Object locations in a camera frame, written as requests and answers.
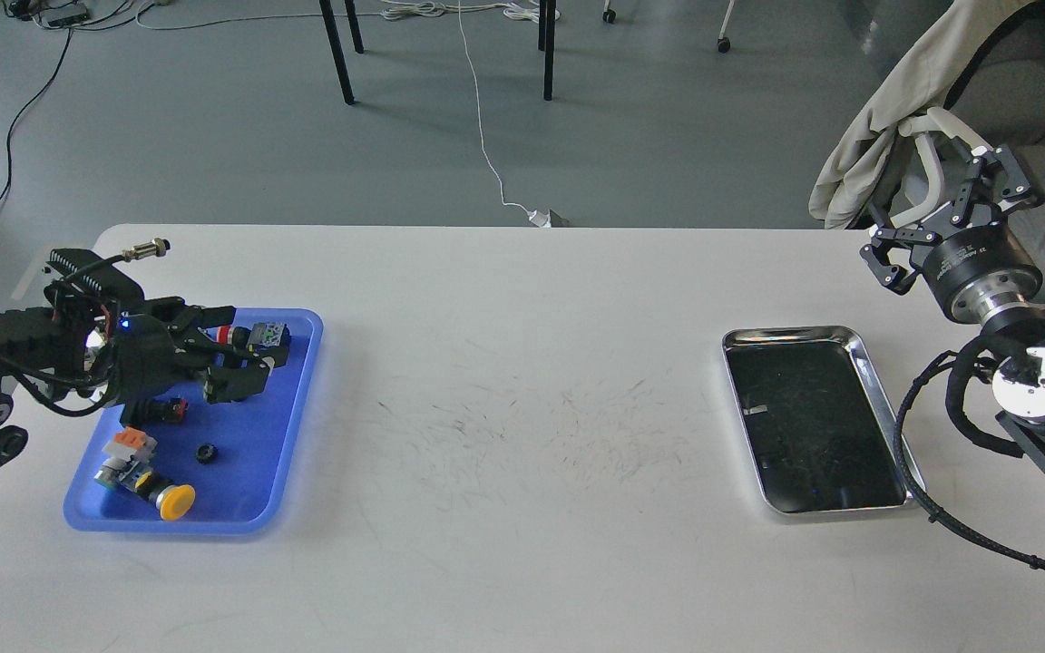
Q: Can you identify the black table leg left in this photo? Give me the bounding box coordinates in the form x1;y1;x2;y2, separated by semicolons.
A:
318;0;365;106

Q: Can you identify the beige jacket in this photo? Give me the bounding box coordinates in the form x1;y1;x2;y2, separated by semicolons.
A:
808;1;1045;229

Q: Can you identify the silver metal tray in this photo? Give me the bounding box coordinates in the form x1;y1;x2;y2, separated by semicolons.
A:
721;326;913;521

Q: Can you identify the white floor cable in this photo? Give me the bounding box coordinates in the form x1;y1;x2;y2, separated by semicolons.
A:
382;0;560;219

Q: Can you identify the blue plastic tray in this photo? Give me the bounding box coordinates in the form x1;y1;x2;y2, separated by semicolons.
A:
63;308;324;536

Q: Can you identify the red emergency stop button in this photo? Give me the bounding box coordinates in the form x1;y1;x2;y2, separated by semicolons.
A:
209;321;293;366

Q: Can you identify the black floor cable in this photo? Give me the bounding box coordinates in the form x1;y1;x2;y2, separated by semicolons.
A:
0;27;77;314

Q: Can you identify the yellow push button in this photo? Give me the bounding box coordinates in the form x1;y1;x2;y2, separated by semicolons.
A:
93;458;198;521

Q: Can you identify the black table leg right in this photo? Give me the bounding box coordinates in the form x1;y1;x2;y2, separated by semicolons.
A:
538;0;557;101

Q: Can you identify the white power adapter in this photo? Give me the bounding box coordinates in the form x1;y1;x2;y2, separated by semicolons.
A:
527;210;570;229

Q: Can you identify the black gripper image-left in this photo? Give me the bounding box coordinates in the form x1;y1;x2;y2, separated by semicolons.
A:
105;300;272;427

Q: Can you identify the black table leg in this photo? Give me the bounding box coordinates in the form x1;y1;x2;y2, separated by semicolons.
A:
538;0;557;101
318;0;365;106

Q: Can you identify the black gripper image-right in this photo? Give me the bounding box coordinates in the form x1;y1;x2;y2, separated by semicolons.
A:
859;146;1045;324

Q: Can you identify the black red switch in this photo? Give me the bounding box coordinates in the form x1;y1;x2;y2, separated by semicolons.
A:
143;397;190;424

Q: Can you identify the orange grey switch block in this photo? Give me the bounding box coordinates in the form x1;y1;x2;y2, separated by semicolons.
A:
103;426;157;466

